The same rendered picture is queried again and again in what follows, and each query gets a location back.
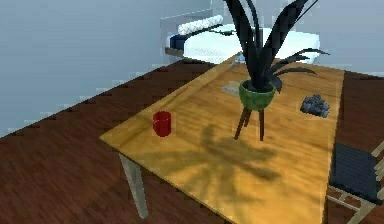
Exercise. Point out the red cup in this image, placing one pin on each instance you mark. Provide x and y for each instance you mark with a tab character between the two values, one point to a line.
162	123

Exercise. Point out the dark plant in green pot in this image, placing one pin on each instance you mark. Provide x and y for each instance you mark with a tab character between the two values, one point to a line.
256	97

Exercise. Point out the bed with white cover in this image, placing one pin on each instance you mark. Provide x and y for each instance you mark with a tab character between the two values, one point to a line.
213	46

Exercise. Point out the small pale blue object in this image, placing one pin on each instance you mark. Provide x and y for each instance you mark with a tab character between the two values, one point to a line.
239	60

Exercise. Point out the white quilted pillow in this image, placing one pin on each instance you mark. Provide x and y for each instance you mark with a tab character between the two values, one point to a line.
200	24

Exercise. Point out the yellow wooden table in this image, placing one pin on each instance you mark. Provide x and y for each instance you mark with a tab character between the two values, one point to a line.
253	186

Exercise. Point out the grey lumpy object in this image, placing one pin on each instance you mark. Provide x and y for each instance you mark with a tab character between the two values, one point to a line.
315	106

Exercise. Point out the chair with dark seat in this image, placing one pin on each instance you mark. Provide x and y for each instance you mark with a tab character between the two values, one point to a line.
355	171

